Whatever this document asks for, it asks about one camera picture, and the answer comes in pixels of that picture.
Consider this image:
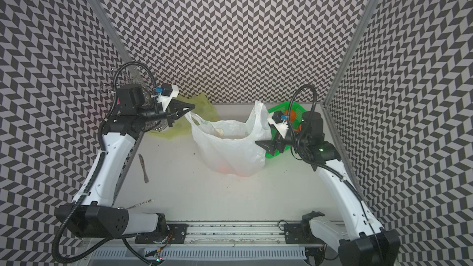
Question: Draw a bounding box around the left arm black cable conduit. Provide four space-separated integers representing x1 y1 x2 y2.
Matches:
51 60 160 265

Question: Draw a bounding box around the metal knife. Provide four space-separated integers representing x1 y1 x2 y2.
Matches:
139 154 149 183

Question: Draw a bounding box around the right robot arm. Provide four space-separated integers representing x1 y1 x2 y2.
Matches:
257 111 400 266

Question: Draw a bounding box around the yellow green plastic bag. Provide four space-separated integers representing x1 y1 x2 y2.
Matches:
147 92 220 140

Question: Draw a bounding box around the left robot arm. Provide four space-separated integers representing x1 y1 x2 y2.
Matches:
55 83 195 239

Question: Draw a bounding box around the white plastic bag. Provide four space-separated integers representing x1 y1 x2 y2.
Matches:
185 101 272 177

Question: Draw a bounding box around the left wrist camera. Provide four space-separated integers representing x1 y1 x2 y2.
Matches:
155 83 179 111

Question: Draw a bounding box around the orange far back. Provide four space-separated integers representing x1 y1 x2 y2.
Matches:
289 110 303 124

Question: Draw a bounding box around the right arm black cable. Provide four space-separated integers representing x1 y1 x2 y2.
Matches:
286 84 385 263

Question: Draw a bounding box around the aluminium corner post left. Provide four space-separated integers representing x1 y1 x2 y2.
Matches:
85 0 132 63

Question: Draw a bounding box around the aluminium corner post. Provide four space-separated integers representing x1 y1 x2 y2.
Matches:
323 0 380 107
85 0 132 63

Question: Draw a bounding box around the aluminium corner post right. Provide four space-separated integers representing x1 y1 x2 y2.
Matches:
323 0 380 107

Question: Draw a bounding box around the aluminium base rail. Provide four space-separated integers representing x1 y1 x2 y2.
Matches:
79 220 355 266

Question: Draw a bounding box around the green plastic basket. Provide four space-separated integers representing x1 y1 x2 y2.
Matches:
266 101 306 159

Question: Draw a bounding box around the wire rack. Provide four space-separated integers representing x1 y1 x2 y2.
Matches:
99 65 155 99

